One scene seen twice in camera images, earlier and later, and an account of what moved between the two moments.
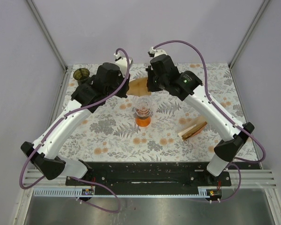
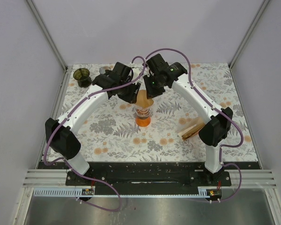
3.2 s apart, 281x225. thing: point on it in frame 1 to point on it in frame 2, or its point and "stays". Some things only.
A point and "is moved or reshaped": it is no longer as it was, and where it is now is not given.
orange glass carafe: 143,121 stays
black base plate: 148,178 stays
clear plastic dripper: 143,105 stays
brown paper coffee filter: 138,87 is moved or reshaped
